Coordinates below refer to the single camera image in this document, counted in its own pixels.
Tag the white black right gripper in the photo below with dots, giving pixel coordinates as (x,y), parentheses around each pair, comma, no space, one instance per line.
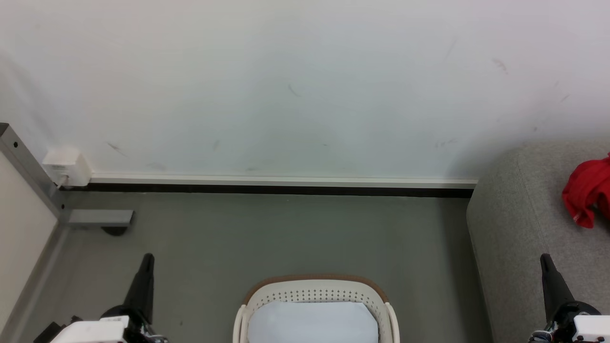
(588,328)

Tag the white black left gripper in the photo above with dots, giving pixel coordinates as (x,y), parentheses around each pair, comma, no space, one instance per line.
(95,331)

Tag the red clothing garment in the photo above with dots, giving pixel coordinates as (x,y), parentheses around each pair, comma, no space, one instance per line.
(588,190)

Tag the white laundry basket brown rim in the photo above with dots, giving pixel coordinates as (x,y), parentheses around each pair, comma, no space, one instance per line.
(314,288)

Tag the grey fabric sofa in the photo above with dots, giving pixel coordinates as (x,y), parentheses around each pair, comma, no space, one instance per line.
(519,238)

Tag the grey metal partition foot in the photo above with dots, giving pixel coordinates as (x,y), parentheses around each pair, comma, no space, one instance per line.
(100,217)

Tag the grey metal framed partition panel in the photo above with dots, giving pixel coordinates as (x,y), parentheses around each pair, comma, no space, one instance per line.
(19,228)

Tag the white wall power box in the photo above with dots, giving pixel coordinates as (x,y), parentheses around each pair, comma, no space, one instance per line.
(69,166)

